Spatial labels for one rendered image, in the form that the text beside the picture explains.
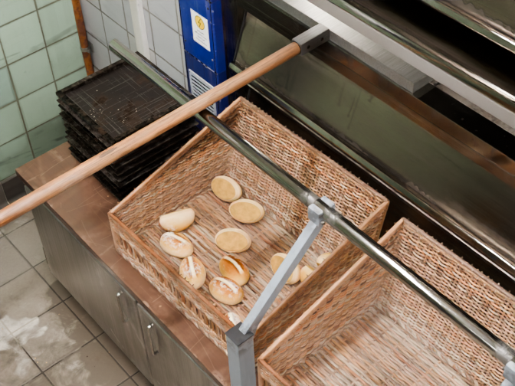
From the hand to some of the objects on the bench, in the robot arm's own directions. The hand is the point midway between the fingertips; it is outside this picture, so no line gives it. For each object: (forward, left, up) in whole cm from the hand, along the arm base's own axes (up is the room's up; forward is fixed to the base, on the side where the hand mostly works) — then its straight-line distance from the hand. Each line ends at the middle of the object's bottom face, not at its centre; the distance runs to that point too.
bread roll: (+12, +76, -59) cm, 97 cm away
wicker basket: (+1, +73, -60) cm, 94 cm away
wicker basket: (+61, +72, -60) cm, 112 cm away
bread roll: (-3, +72, -58) cm, 93 cm away
